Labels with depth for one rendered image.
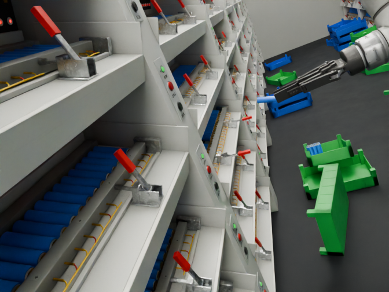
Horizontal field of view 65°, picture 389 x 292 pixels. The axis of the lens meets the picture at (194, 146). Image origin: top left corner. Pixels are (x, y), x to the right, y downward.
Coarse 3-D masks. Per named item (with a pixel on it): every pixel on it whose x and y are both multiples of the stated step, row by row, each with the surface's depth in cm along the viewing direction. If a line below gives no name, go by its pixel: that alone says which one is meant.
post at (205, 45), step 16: (160, 0) 112; (176, 0) 111; (192, 0) 110; (208, 16) 120; (208, 32) 114; (192, 48) 117; (208, 48) 116; (224, 80) 121; (224, 96) 124; (240, 128) 129; (256, 144) 140; (256, 160) 134; (272, 192) 142; (272, 208) 144
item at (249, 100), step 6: (246, 96) 177; (252, 96) 192; (246, 102) 188; (252, 102) 191; (246, 108) 180; (252, 108) 179; (246, 114) 154; (252, 114) 172; (252, 120) 164; (252, 126) 155; (252, 132) 138
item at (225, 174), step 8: (216, 104) 125; (224, 104) 125; (232, 104) 124; (240, 104) 124; (232, 112) 125; (240, 112) 125; (232, 128) 111; (224, 136) 104; (232, 136) 104; (224, 144) 99; (232, 144) 99; (224, 152) 94; (232, 152) 94; (232, 160) 89; (216, 168) 86; (224, 168) 86; (232, 168) 85; (224, 176) 82; (232, 176) 84; (224, 184) 70
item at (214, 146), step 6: (222, 108) 122; (222, 114) 117; (222, 120) 111; (222, 126) 108; (216, 132) 102; (216, 138) 97; (222, 138) 100; (216, 144) 94; (210, 150) 90; (216, 150) 93; (222, 150) 93; (210, 156) 87
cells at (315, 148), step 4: (312, 144) 169; (316, 144) 166; (320, 144) 164; (308, 148) 165; (312, 148) 164; (316, 148) 163; (320, 148) 163; (312, 152) 163; (316, 152) 163; (320, 152) 162
